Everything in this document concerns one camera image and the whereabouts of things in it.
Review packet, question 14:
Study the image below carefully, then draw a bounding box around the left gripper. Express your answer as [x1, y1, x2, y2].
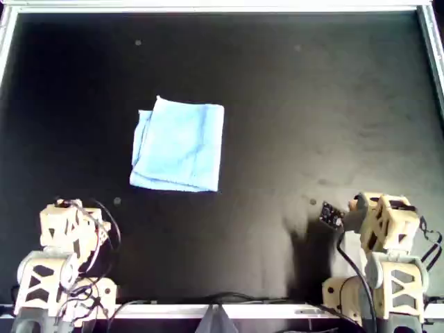
[40, 199, 95, 246]

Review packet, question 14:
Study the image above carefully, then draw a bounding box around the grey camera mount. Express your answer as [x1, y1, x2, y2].
[196, 304, 239, 333]

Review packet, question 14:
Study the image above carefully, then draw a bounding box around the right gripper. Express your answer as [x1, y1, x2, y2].
[348, 192, 386, 251]

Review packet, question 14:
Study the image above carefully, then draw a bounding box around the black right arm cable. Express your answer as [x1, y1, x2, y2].
[418, 216, 444, 271]

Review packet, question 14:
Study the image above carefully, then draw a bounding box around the blue microfibre cloth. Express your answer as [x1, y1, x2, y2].
[128, 95, 225, 194]

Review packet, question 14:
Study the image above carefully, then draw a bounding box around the black right camera cable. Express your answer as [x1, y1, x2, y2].
[335, 225, 379, 333]

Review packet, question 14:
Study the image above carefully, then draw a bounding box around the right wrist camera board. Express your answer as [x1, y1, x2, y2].
[318, 200, 345, 230]

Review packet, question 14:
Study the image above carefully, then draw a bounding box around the aluminium table frame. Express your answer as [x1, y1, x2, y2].
[0, 0, 444, 320]

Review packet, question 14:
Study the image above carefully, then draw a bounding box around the thin black cable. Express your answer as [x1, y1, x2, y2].
[103, 293, 292, 333]

